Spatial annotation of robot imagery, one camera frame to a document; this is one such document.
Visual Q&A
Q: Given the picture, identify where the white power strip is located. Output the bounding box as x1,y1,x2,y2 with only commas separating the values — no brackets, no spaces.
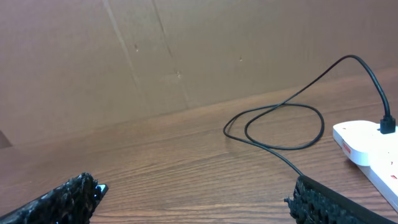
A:
358,124,397,210

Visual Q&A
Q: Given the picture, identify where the white charger plug adapter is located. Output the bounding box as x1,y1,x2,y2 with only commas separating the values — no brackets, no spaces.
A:
333,120,397,166

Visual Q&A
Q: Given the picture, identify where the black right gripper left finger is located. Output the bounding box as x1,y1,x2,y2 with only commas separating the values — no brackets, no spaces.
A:
1,172,109,224

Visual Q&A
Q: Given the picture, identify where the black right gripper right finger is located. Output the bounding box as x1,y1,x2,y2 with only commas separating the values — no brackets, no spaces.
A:
284,175,396,224

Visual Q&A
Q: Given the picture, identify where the brown cardboard backdrop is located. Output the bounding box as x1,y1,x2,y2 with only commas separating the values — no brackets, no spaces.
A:
1,1,397,144

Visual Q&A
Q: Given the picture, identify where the black charger cable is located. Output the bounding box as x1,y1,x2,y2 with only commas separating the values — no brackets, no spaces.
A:
223,54,397,177

